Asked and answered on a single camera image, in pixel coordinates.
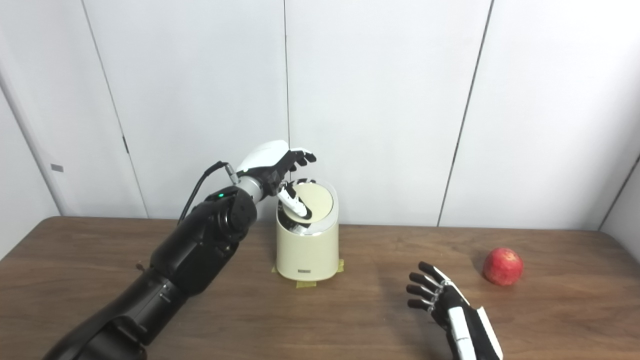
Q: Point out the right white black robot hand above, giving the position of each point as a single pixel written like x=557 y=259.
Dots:
x=462 y=325

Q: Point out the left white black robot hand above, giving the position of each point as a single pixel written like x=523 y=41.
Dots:
x=265 y=156

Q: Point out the round cream bin lid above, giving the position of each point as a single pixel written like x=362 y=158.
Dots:
x=319 y=199

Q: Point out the red apple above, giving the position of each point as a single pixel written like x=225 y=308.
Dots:
x=502 y=267

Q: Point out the cream-colored bin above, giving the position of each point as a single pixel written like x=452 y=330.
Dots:
x=306 y=252

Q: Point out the yellow tape piece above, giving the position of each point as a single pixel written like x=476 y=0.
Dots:
x=340 y=266
x=306 y=284

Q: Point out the small grey wall label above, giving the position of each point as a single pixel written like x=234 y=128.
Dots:
x=57 y=168

